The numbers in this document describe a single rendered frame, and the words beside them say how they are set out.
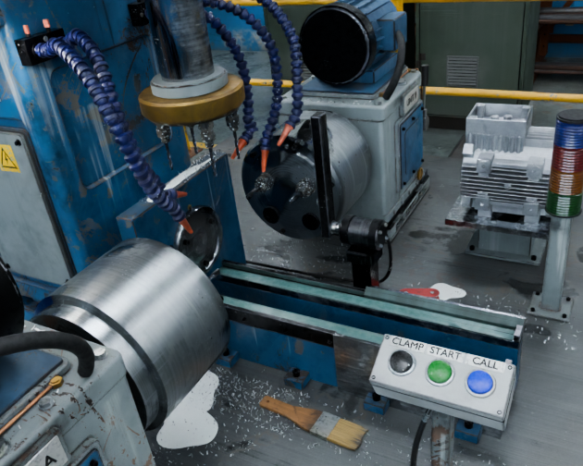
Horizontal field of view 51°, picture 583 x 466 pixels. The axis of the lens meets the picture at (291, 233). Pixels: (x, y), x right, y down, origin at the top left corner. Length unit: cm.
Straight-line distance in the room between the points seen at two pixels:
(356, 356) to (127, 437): 43
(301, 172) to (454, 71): 306
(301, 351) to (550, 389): 44
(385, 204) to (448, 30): 281
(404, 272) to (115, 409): 85
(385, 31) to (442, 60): 276
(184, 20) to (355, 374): 66
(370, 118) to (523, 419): 71
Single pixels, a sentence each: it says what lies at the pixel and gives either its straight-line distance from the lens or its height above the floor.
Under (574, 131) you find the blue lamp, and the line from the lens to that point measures 115.
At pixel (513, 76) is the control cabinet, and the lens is 420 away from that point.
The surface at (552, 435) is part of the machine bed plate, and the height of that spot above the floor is 80.
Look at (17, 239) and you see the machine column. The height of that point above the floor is 107.
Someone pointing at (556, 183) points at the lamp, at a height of 110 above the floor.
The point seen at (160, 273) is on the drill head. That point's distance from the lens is 90.
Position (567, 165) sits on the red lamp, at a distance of 118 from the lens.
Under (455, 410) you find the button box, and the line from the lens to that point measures 81.
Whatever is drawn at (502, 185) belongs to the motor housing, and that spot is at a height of 102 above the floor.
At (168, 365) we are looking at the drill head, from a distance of 87.
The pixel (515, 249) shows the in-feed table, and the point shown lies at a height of 82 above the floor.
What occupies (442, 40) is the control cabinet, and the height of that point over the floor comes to 62.
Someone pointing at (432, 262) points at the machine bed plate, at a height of 80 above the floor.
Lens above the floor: 162
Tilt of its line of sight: 30 degrees down
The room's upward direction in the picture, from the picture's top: 7 degrees counter-clockwise
